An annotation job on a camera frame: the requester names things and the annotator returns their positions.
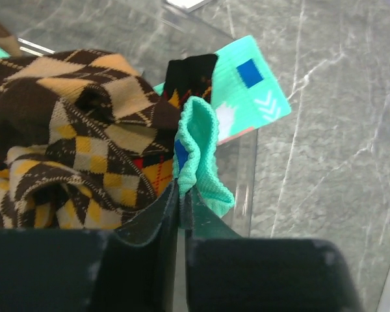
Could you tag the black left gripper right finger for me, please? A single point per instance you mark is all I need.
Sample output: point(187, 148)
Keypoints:
point(227, 272)

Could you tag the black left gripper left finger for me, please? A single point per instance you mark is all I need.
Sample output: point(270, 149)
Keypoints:
point(128, 269)

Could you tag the teal patterned sock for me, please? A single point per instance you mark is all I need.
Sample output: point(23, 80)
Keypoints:
point(235, 80)
point(194, 160)

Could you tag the brown argyle sock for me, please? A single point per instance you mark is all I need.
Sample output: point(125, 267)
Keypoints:
point(37, 192)

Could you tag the red black argyle sock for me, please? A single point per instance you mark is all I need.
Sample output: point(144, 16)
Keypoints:
point(95, 113)

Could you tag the clear plastic bin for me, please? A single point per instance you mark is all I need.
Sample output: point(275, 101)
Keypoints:
point(149, 34)

